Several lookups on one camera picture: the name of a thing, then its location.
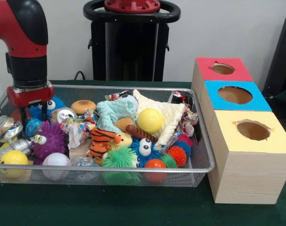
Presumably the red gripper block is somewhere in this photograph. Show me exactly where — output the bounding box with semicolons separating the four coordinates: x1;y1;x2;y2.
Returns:
7;80;55;129

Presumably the crushed clear bottle blue label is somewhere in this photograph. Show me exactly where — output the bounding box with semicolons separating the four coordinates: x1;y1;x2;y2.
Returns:
25;117;43;137

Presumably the blue spiky toy with eyes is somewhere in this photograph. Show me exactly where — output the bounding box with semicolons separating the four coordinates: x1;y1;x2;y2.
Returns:
29;95;63;121

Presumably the shallow metal mesh bin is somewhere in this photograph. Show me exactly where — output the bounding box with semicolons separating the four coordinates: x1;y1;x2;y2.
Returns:
0;84;216;188

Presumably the wooden box with three holes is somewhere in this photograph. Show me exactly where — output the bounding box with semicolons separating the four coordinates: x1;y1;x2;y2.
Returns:
191;56;286;204

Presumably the purple spiky toy with eyes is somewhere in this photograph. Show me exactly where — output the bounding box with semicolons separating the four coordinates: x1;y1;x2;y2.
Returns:
31;121;69;165

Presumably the yellow smiley ball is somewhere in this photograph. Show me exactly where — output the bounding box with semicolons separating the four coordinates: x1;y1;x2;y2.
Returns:
0;150;30;178

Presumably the toy hamburger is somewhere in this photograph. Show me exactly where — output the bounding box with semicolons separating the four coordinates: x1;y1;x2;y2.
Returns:
71;100;97;115

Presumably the white baseball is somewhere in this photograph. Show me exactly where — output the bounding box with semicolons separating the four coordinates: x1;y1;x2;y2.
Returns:
42;152;71;181

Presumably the orange striped tiger plush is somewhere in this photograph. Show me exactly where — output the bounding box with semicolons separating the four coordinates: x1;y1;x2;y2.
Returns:
87;128;117;160

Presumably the light teal muslin cloth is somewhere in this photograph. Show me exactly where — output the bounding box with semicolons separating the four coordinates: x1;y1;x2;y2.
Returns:
96;98;138;134

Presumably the green spiky ball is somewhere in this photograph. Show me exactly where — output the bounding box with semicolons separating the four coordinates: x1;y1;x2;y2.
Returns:
100;145;141;186

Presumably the yellow tennis ball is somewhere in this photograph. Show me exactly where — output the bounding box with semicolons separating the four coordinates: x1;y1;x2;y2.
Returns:
136;108;163;133

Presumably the orange red ball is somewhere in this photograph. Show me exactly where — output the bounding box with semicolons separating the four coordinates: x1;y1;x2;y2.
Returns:
144;159;167;184

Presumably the cream muslin cloth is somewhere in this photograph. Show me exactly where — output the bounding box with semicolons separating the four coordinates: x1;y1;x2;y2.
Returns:
132;89;186;151

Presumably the black chair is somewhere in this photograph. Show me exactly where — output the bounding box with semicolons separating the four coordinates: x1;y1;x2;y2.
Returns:
262;16;286;95

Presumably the black cable loop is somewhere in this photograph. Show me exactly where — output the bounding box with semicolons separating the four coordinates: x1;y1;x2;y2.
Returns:
74;70;86;81

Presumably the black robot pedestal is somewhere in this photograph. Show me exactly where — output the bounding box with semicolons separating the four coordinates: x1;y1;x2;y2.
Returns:
83;0;181;82

